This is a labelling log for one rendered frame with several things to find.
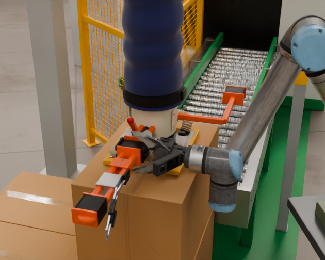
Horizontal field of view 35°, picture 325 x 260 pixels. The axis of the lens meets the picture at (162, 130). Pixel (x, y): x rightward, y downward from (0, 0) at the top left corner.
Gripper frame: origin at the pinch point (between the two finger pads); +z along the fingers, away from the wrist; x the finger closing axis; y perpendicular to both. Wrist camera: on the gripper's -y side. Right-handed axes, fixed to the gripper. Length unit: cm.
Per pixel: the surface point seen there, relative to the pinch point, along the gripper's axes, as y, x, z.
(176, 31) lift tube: 22.7, 35.4, -9.6
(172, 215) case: -4.9, -18.8, -16.1
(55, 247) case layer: 7, -54, 35
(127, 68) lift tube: 21.0, 21.3, 7.7
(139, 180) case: 4.6, -13.5, -1.4
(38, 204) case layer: 32, -54, 56
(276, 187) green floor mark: 162, -107, -46
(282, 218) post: 115, -99, -52
